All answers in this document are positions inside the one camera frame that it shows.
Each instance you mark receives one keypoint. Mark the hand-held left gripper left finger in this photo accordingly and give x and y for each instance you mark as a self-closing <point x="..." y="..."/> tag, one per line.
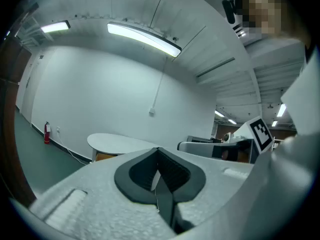
<point x="82" y="199"/>

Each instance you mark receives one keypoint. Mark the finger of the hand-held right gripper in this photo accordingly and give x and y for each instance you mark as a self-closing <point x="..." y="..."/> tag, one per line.
<point x="196" y="148"/>

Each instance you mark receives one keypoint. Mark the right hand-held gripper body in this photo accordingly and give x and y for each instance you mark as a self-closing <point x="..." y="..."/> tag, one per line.
<point x="261" y="135"/>

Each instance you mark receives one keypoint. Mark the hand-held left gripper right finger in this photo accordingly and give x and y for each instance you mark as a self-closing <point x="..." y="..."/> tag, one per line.
<point x="215" y="181"/>

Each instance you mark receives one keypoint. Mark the ceiling light strip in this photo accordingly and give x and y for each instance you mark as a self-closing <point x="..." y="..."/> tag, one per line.
<point x="219" y="113"/>
<point x="274" y="123"/>
<point x="232" y="121"/>
<point x="281" y="110"/>

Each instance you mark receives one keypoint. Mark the white air conditioner unit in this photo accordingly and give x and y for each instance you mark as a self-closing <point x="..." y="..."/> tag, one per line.
<point x="117" y="142"/>

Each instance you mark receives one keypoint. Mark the red fire extinguisher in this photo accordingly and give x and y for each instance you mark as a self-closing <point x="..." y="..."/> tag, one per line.
<point x="47" y="134"/>

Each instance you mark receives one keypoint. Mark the long ceiling light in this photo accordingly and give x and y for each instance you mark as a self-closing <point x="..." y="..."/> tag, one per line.
<point x="142" y="37"/>

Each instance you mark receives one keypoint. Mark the person's head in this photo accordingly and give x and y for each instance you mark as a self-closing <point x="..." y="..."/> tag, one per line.
<point x="265" y="11"/>

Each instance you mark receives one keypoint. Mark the short ceiling light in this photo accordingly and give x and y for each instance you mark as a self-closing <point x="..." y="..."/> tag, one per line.
<point x="55" y="27"/>

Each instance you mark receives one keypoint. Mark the long ceiling rail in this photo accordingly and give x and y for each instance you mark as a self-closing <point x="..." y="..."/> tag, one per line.
<point x="216" y="67"/>

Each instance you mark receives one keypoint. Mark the black head-mounted camera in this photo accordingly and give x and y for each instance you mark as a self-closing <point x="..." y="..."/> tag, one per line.
<point x="229" y="10"/>

